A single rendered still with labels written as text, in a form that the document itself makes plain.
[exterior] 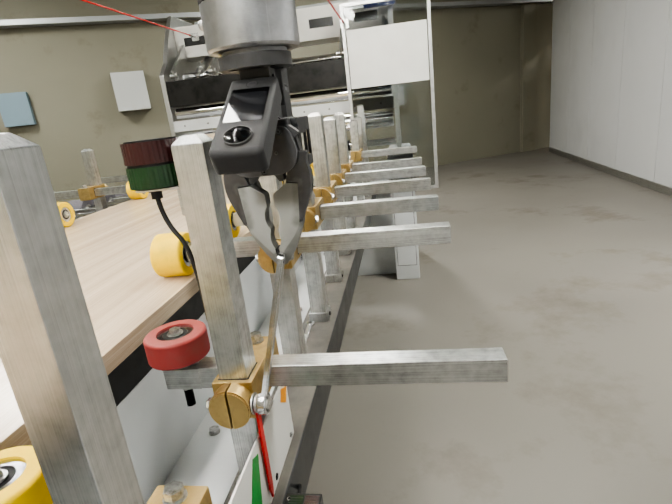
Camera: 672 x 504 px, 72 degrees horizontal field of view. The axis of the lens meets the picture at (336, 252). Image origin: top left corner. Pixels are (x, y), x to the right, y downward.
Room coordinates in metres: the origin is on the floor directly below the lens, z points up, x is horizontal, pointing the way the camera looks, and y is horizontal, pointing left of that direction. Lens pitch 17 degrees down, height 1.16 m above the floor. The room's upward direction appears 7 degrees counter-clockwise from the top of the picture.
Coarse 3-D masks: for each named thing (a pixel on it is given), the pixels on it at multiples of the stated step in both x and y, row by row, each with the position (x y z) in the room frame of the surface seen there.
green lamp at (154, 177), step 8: (136, 168) 0.48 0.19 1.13; (144, 168) 0.48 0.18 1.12; (152, 168) 0.48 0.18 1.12; (160, 168) 0.48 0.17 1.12; (168, 168) 0.49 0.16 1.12; (128, 176) 0.49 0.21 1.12; (136, 176) 0.48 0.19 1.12; (144, 176) 0.48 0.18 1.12; (152, 176) 0.48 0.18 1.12; (160, 176) 0.48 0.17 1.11; (168, 176) 0.48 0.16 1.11; (176, 176) 0.49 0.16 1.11; (136, 184) 0.48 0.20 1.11; (144, 184) 0.48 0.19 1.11; (152, 184) 0.48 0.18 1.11; (160, 184) 0.48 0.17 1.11; (168, 184) 0.48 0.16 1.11; (176, 184) 0.49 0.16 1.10
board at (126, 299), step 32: (96, 224) 1.45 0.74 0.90; (128, 224) 1.39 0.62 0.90; (160, 224) 1.33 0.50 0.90; (96, 256) 1.03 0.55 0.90; (128, 256) 1.00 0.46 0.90; (96, 288) 0.80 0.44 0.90; (128, 288) 0.77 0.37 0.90; (160, 288) 0.75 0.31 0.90; (192, 288) 0.78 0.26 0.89; (96, 320) 0.64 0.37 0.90; (128, 320) 0.63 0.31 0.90; (160, 320) 0.66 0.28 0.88; (128, 352) 0.57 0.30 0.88; (0, 384) 0.48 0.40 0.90; (0, 416) 0.41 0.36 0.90; (0, 448) 0.37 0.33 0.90
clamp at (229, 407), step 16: (256, 352) 0.54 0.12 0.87; (256, 368) 0.50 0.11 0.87; (224, 384) 0.48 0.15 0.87; (240, 384) 0.47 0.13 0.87; (256, 384) 0.48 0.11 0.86; (208, 400) 0.47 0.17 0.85; (224, 400) 0.46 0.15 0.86; (240, 400) 0.45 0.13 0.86; (224, 416) 0.46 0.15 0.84; (240, 416) 0.45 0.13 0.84
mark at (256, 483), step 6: (252, 462) 0.43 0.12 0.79; (258, 462) 0.45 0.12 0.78; (252, 468) 0.43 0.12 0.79; (258, 468) 0.44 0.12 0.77; (252, 474) 0.43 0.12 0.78; (258, 474) 0.44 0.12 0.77; (252, 480) 0.42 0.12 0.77; (258, 480) 0.44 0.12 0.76; (252, 486) 0.42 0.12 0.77; (258, 486) 0.44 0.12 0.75; (252, 492) 0.42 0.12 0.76; (258, 492) 0.43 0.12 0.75; (252, 498) 0.41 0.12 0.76; (258, 498) 0.43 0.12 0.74
